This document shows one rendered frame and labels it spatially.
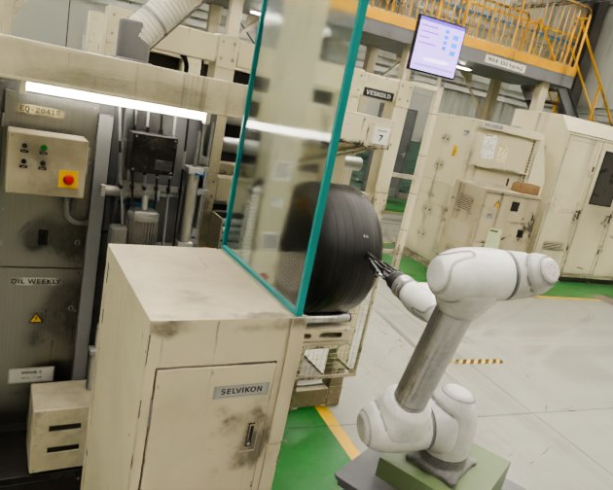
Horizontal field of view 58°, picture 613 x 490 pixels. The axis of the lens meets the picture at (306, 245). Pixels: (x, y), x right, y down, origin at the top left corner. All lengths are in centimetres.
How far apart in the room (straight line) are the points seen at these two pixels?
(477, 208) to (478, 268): 537
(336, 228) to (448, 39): 448
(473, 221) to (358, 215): 456
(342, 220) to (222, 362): 103
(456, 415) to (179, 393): 88
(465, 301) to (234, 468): 73
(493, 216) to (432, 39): 214
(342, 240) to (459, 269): 90
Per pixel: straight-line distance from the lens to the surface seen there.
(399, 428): 174
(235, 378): 140
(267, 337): 139
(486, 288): 141
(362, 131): 267
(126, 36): 226
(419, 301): 195
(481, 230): 682
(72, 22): 1137
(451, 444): 189
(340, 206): 225
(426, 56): 631
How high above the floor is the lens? 178
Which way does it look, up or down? 14 degrees down
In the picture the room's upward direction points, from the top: 12 degrees clockwise
